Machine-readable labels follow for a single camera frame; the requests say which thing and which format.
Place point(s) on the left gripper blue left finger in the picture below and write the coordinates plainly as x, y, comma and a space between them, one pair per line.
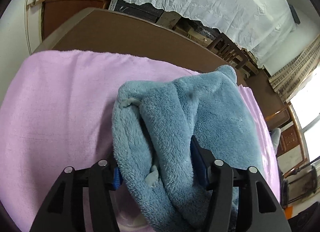
117, 178

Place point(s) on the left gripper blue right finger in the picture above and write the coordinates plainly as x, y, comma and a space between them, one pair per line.
199, 162

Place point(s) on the blue fleece jacket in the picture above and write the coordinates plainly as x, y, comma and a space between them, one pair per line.
152, 127

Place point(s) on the grey pillow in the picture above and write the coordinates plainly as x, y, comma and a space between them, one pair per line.
275, 137

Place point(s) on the purple smile bed blanket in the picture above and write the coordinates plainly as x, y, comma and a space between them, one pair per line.
57, 113

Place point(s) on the dark wooden chair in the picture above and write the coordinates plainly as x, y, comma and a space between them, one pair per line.
237, 57

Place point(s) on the beige patterned curtain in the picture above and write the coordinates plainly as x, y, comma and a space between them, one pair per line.
288, 79

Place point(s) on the bright right window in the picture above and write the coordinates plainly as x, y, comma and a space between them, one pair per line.
306, 107

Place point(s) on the brown bed footboard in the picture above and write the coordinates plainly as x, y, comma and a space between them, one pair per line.
96, 51

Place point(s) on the white lace cover cloth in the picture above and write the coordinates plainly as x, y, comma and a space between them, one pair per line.
259, 26

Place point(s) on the low brown wooden cabinet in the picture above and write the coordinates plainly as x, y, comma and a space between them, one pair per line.
56, 12

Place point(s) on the white leaning board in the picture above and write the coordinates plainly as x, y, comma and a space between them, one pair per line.
32, 24

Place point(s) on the wooden armchair frame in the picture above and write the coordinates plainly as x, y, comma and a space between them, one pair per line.
290, 138

